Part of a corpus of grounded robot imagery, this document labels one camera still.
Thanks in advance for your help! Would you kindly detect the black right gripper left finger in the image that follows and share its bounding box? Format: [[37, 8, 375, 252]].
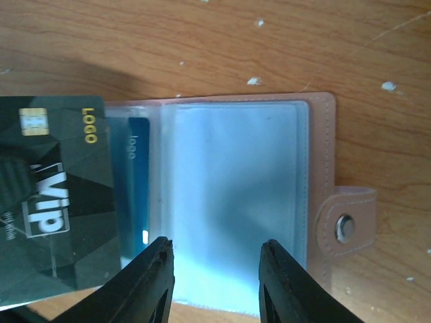
[[53, 237, 175, 323]]

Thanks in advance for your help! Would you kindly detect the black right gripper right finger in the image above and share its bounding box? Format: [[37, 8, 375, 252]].
[[259, 240, 362, 323]]

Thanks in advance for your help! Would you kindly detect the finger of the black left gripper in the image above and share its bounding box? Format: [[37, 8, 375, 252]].
[[1, 151, 34, 215]]

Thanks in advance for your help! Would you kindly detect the blue credit card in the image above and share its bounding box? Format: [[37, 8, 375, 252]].
[[108, 116, 150, 260]]

